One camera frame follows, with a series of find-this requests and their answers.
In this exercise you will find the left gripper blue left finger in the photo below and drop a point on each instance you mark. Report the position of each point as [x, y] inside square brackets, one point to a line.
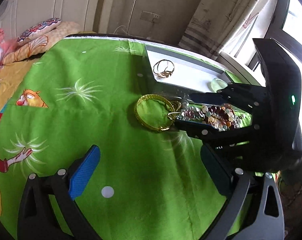
[83, 172]

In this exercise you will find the grey shallow cardboard tray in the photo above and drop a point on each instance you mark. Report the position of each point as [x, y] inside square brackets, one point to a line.
[170, 73]

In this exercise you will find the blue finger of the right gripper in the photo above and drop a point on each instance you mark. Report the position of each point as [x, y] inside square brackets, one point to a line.
[226, 95]
[196, 130]

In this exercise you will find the embroidered blue red pillow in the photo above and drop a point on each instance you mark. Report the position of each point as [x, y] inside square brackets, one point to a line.
[38, 30]

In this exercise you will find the white wooden headboard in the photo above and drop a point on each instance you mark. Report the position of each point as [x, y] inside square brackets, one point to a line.
[18, 15]

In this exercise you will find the flower safety pin brooch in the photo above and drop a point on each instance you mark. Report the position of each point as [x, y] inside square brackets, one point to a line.
[190, 113]

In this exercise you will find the gold hoop rings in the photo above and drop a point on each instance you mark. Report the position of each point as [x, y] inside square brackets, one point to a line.
[163, 68]

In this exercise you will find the pale green jade bangle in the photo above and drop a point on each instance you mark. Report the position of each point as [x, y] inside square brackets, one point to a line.
[217, 84]

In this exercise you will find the green patterned tablecloth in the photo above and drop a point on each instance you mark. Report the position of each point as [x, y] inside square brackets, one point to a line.
[147, 185]

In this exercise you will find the striped printed curtain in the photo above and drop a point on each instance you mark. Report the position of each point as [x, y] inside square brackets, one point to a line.
[217, 22]

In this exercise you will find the gold mesh bangle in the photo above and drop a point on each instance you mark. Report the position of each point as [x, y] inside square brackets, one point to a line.
[156, 113]

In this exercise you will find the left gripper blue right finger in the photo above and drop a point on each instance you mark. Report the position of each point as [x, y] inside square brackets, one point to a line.
[219, 173]

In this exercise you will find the yellow orange pillow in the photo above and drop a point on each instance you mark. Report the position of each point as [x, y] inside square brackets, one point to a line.
[43, 43]

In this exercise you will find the beige wall socket plate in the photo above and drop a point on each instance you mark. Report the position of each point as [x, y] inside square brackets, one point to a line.
[150, 17]

